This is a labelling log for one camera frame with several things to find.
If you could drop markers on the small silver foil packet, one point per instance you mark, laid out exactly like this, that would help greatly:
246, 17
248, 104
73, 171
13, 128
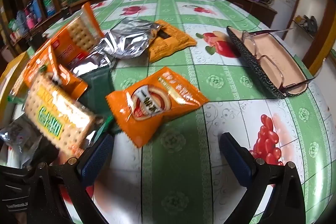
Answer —
89, 62

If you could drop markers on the large silver foil packet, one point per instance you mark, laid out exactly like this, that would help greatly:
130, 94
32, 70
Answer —
128, 39

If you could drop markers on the dark grey object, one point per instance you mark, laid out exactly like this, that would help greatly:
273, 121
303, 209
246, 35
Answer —
310, 22

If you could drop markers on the crumpled silver wrapper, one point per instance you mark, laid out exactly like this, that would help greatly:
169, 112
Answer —
15, 134

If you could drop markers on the brown frame eyeglasses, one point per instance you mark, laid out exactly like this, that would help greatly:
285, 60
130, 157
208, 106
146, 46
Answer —
273, 66

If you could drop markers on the dark green packet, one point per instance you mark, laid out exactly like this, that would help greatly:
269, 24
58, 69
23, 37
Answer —
97, 87

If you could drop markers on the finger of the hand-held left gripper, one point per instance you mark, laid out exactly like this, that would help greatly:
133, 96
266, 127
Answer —
44, 153

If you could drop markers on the row of colourful bottles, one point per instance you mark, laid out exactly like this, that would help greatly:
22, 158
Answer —
31, 14

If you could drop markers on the orange round biscuit print packet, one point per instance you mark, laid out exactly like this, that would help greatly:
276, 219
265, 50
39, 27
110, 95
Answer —
155, 106

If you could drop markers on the small orange cracker packet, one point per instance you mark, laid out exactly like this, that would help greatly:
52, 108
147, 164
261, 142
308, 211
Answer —
65, 79

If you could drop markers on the large orange cracker packet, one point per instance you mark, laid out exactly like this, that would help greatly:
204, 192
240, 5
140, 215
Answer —
76, 35

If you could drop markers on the fruit print tablecloth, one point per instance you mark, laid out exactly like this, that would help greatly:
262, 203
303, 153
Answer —
170, 187

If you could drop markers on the yellow box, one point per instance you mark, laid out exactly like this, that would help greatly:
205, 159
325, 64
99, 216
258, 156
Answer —
11, 69

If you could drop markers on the green label cracker packet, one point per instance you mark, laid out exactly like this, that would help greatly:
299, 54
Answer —
57, 116

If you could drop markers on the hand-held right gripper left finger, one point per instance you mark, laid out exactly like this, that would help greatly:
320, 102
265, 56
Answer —
97, 155

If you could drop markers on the orange text print snack packet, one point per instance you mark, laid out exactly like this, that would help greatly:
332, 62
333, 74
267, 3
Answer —
173, 43

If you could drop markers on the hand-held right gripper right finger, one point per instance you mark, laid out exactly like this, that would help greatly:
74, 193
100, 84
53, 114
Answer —
234, 158

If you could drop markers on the wooden corner cabinet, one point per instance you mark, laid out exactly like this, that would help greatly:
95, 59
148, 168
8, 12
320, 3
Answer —
252, 10

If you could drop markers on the black patterned glasses case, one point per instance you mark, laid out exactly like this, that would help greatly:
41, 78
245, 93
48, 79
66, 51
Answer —
265, 74

